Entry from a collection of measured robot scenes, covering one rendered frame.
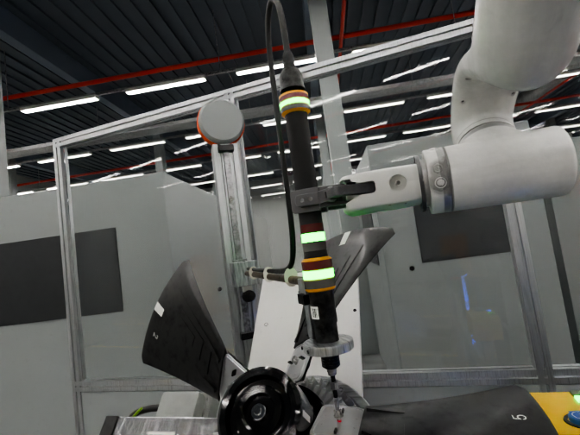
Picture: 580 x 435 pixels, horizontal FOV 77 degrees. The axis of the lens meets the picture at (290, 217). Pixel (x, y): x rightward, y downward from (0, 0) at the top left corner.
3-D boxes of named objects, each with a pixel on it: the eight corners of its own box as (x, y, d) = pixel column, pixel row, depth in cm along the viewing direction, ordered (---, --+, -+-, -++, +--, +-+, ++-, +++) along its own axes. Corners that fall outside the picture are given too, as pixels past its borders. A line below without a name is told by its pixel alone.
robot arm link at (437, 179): (456, 209, 42) (429, 212, 43) (448, 213, 51) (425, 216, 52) (444, 139, 43) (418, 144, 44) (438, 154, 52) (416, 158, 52)
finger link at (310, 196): (337, 204, 46) (286, 213, 48) (341, 206, 49) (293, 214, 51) (333, 180, 47) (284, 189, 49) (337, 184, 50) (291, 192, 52)
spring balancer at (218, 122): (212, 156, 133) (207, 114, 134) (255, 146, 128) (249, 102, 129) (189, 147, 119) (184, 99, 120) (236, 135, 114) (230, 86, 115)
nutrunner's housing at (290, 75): (313, 367, 52) (271, 59, 56) (338, 361, 53) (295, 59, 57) (324, 375, 48) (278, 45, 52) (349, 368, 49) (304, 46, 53)
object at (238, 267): (231, 287, 114) (228, 261, 115) (253, 284, 117) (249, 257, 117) (236, 290, 105) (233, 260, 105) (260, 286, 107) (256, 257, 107)
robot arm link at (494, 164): (438, 129, 48) (453, 176, 41) (555, 106, 44) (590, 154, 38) (440, 177, 53) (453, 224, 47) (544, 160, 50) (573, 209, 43)
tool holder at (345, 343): (293, 346, 55) (284, 280, 56) (335, 337, 57) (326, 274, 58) (313, 361, 46) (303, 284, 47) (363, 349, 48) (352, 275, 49)
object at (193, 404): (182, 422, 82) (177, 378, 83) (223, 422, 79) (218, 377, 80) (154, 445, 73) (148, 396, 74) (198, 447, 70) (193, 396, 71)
